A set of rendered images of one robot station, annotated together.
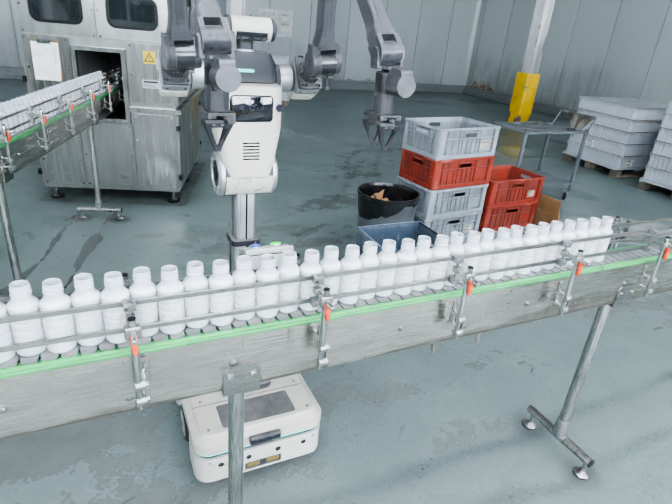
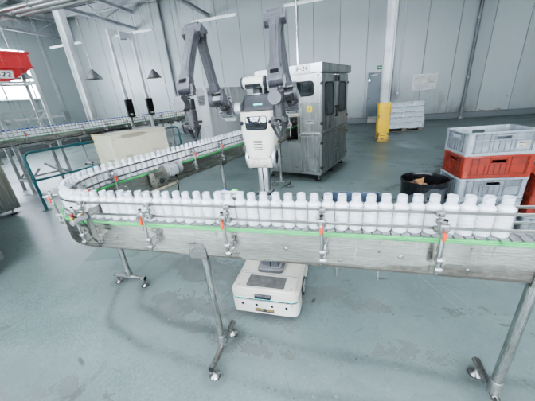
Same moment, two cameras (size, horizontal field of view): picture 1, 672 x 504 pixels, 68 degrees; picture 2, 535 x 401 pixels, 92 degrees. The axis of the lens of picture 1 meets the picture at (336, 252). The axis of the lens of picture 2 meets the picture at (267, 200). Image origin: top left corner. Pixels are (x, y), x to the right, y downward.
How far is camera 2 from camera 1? 1.00 m
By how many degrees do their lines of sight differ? 40
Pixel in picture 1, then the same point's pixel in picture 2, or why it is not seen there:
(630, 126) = not seen: outside the picture
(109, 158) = (290, 158)
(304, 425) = (285, 299)
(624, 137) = not seen: outside the picture
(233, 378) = (192, 250)
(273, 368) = (212, 251)
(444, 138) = (472, 140)
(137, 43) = (304, 103)
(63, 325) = (130, 209)
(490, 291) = (357, 239)
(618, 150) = not seen: outside the picture
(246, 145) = (255, 142)
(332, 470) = (300, 332)
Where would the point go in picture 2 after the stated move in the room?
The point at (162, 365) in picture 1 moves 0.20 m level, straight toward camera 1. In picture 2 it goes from (163, 235) to (134, 255)
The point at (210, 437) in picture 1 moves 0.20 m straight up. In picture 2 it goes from (238, 286) to (234, 265)
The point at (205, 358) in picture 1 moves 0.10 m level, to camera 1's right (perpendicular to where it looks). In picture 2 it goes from (179, 236) to (189, 242)
